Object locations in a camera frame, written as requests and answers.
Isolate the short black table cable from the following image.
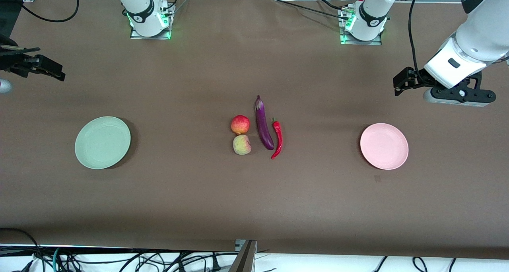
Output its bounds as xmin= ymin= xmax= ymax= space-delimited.
xmin=313 ymin=0 xmax=343 ymax=11

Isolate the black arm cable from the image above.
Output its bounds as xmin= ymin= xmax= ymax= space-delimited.
xmin=408 ymin=0 xmax=428 ymax=76
xmin=6 ymin=0 xmax=79 ymax=23

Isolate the pale green plate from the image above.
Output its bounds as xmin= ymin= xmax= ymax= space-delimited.
xmin=74 ymin=116 xmax=131 ymax=170

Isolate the black left camera mount bracket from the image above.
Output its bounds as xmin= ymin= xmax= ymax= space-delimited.
xmin=431 ymin=74 xmax=497 ymax=104

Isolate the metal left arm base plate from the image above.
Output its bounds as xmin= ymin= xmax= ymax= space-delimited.
xmin=340 ymin=10 xmax=383 ymax=46

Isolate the aluminium profile post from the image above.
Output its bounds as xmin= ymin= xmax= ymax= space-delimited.
xmin=229 ymin=240 xmax=257 ymax=272

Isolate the brown table cover cloth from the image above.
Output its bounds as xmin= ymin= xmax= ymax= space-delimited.
xmin=0 ymin=0 xmax=509 ymax=260

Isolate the pink plate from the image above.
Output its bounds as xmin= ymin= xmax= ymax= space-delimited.
xmin=360 ymin=123 xmax=409 ymax=171

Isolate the red yellow apple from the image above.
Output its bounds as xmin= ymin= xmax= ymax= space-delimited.
xmin=231 ymin=115 xmax=251 ymax=135

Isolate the red chili pepper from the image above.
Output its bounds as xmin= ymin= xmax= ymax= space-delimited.
xmin=271 ymin=118 xmax=283 ymax=160

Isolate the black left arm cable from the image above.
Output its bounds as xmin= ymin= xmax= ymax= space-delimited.
xmin=408 ymin=0 xmax=428 ymax=76

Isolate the long black table cable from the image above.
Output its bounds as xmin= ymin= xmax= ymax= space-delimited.
xmin=272 ymin=0 xmax=350 ymax=19

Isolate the pale pink green peach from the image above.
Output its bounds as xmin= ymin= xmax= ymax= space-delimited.
xmin=233 ymin=134 xmax=252 ymax=156

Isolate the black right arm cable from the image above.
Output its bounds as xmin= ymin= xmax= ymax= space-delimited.
xmin=6 ymin=0 xmax=79 ymax=23

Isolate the black looped floor cable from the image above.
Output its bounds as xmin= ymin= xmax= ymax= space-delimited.
xmin=0 ymin=227 xmax=46 ymax=272

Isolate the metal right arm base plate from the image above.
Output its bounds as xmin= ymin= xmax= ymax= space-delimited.
xmin=130 ymin=25 xmax=172 ymax=40

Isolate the purple eggplant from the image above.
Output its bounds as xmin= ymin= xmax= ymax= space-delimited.
xmin=254 ymin=95 xmax=275 ymax=151

